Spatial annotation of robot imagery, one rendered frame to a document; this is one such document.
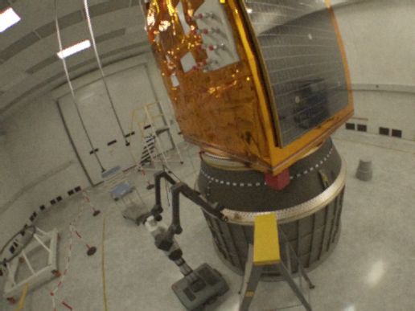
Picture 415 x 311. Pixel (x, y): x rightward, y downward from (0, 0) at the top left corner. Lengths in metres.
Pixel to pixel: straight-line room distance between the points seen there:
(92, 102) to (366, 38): 10.81
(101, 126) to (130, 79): 2.63
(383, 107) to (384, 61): 1.39
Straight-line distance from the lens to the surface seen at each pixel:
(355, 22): 6.51
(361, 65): 6.44
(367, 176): 4.38
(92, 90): 9.36
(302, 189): 1.83
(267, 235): 1.22
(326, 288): 2.70
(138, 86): 9.32
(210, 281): 2.60
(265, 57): 1.17
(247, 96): 1.18
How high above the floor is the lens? 2.44
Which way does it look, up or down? 20 degrees down
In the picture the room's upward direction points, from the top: 18 degrees counter-clockwise
